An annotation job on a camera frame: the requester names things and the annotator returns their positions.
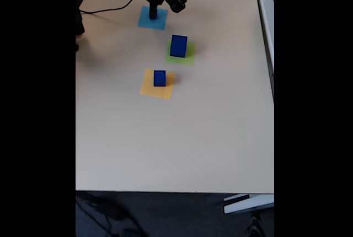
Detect large blue cube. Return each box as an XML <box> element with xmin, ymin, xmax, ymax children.
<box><xmin>169</xmin><ymin>34</ymin><xmax>189</xmax><ymax>58</ymax></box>

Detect medium blue cube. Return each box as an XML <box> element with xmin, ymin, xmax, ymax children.
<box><xmin>153</xmin><ymin>69</ymin><xmax>167</xmax><ymax>87</ymax></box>

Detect blue paper square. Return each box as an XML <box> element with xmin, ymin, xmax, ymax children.
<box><xmin>137</xmin><ymin>5</ymin><xmax>169</xmax><ymax>31</ymax></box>

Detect green paper square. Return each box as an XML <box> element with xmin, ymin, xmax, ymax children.
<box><xmin>164</xmin><ymin>39</ymin><xmax>196</xmax><ymax>66</ymax></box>

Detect orange paper square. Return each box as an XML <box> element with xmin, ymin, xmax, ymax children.
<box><xmin>139</xmin><ymin>68</ymin><xmax>176</xmax><ymax>100</ymax></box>

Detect white neighbouring desk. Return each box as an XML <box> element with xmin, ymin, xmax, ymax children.
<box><xmin>253</xmin><ymin>0</ymin><xmax>275</xmax><ymax>101</ymax></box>

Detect white table foot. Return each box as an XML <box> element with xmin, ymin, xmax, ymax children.
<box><xmin>223</xmin><ymin>193</ymin><xmax>275</xmax><ymax>214</ymax></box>

